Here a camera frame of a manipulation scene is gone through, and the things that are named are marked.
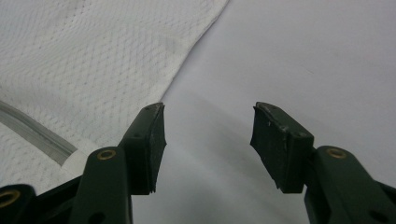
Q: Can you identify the white mesh garment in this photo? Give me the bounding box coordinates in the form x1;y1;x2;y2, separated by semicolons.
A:
0;0;231;196

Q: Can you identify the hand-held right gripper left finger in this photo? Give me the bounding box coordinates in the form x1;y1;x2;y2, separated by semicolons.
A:
68;102;167;224

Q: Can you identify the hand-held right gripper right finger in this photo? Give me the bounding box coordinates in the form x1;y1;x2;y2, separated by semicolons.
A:
249;101;396;224

